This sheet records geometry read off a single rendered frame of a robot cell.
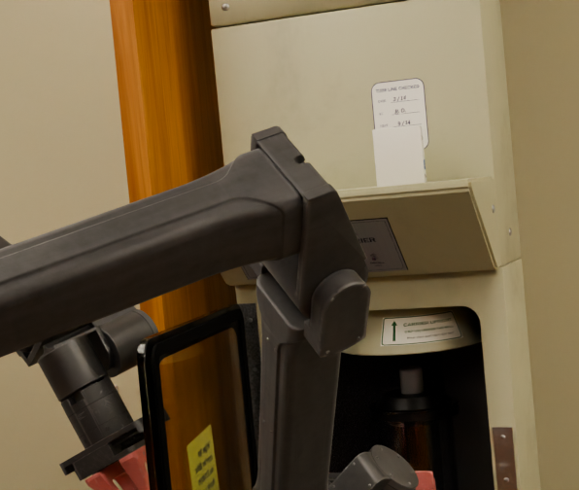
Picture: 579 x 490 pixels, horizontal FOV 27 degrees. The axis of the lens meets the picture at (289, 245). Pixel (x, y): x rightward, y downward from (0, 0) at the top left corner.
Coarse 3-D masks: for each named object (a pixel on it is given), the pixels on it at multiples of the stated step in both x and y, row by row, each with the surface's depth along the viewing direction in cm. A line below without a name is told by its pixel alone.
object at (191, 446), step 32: (192, 320) 127; (192, 352) 126; (224, 352) 135; (192, 384) 125; (224, 384) 135; (192, 416) 124; (224, 416) 134; (192, 448) 124; (224, 448) 133; (192, 480) 123; (224, 480) 132
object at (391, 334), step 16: (368, 320) 142; (384, 320) 141; (400, 320) 140; (416, 320) 140; (432, 320) 140; (448, 320) 141; (464, 320) 142; (368, 336) 141; (384, 336) 140; (400, 336) 139; (416, 336) 139; (432, 336) 139; (448, 336) 140; (464, 336) 141; (480, 336) 144; (352, 352) 142; (368, 352) 140; (384, 352) 139; (400, 352) 139; (416, 352) 138
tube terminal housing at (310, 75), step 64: (448, 0) 132; (256, 64) 141; (320, 64) 138; (384, 64) 135; (448, 64) 133; (256, 128) 141; (320, 128) 139; (448, 128) 133; (512, 192) 140; (512, 256) 138; (512, 320) 135; (512, 384) 133
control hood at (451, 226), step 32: (352, 192) 126; (384, 192) 124; (416, 192) 123; (448, 192) 122; (480, 192) 125; (416, 224) 127; (448, 224) 126; (480, 224) 125; (416, 256) 131; (448, 256) 130; (480, 256) 129
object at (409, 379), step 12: (408, 372) 147; (420, 372) 147; (408, 384) 147; (420, 384) 147; (384, 396) 147; (396, 396) 146; (408, 396) 146; (420, 396) 145; (432, 396) 145; (444, 396) 146; (384, 408) 146; (396, 408) 145; (408, 408) 144; (420, 408) 144
